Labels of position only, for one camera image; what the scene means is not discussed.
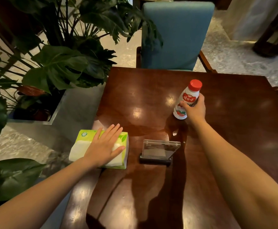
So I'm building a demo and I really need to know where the person's right hand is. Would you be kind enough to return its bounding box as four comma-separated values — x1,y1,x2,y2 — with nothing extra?
179,93,207,128

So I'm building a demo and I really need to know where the person's left hand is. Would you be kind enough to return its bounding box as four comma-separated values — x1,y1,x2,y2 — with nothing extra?
83,124,126,169

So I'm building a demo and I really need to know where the white milk bottle red cap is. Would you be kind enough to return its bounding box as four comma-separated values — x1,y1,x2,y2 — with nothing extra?
173,79,203,120

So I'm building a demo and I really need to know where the green tissue box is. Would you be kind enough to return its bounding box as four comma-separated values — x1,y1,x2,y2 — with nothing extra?
68,129,129,170

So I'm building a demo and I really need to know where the clear acrylic menu stand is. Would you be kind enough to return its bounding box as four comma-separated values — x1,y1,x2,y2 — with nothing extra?
139,139,181,167

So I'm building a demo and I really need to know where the person's left forearm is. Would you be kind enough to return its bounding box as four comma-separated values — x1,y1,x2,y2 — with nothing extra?
0,156,99,229

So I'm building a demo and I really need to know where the person's right forearm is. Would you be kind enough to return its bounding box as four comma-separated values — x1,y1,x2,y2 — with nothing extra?
190,119,278,229

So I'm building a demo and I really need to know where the grey metal planter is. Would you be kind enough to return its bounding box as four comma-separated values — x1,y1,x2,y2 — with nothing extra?
6,83,106,150
40,188,72,229

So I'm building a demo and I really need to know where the blue upholstered chair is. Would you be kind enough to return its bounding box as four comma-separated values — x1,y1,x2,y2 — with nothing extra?
136,1,218,74

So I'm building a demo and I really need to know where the large green leafy plant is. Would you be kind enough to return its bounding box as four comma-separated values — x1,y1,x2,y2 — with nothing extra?
0,0,164,145

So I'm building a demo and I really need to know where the small green leafy plant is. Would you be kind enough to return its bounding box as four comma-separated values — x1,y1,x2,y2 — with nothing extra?
0,158,46,208

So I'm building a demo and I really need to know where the dark wooden stand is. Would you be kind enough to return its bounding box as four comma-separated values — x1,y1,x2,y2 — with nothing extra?
252,2,278,58

